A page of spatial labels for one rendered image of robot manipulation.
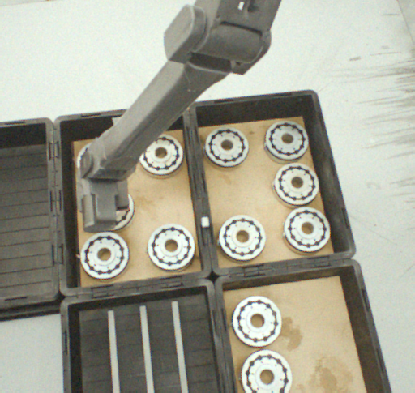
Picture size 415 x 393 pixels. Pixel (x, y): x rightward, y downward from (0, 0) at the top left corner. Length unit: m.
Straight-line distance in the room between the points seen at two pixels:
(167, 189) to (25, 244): 0.34
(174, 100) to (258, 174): 0.56
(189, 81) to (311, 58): 0.94
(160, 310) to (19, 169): 0.47
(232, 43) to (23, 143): 0.77
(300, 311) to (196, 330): 0.23
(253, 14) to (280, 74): 0.91
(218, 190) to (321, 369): 0.45
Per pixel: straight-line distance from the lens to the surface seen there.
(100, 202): 0.90
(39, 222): 1.19
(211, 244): 1.03
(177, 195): 1.16
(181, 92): 0.65
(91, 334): 1.12
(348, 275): 1.11
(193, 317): 1.10
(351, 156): 1.41
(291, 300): 1.12
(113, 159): 0.82
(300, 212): 1.14
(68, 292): 1.03
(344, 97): 1.49
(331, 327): 1.14
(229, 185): 1.17
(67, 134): 1.22
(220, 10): 0.56
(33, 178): 1.23
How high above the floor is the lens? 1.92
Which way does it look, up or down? 69 degrees down
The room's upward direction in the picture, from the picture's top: 6 degrees clockwise
